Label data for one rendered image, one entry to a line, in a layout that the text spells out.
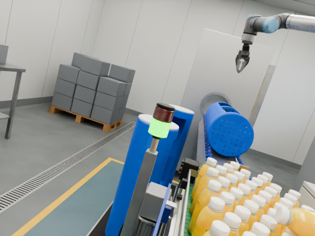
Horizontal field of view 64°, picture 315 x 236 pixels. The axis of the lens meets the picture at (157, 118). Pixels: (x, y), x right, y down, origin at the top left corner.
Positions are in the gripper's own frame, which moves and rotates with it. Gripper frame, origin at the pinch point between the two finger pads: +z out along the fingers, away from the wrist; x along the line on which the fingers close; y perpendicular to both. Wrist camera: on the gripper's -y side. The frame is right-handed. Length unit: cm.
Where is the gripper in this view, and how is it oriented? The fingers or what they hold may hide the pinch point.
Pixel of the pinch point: (238, 71)
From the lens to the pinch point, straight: 186.0
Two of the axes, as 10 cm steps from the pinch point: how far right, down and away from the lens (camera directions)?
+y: 2.6, -2.6, 9.3
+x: -9.5, -2.6, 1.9
